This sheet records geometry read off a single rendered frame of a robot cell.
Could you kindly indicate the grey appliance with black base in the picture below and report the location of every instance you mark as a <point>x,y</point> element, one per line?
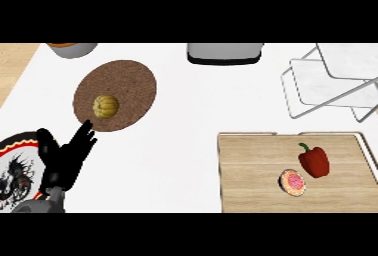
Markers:
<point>223,53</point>

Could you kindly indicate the pink frosted cupcake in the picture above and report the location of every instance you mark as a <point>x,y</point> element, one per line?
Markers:
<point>293,182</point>

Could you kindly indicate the round brown cork placemat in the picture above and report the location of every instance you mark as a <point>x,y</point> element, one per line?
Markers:
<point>119,90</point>

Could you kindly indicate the red bell pepper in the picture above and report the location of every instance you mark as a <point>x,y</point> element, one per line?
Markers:
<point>314,161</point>

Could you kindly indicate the yellow squash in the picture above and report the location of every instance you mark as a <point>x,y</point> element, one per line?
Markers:
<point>105,106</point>

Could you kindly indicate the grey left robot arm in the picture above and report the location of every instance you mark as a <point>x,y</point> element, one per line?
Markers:
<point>42,204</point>

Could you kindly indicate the grey pot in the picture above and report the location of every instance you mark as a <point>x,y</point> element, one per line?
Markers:
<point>73,49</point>

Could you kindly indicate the plate with dragon print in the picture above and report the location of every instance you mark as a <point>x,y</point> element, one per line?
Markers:
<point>17,173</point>

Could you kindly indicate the wooden tray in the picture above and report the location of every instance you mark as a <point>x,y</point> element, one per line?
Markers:
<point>296,176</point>

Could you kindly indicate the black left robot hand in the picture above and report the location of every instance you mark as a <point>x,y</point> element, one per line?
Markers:
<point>64,156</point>

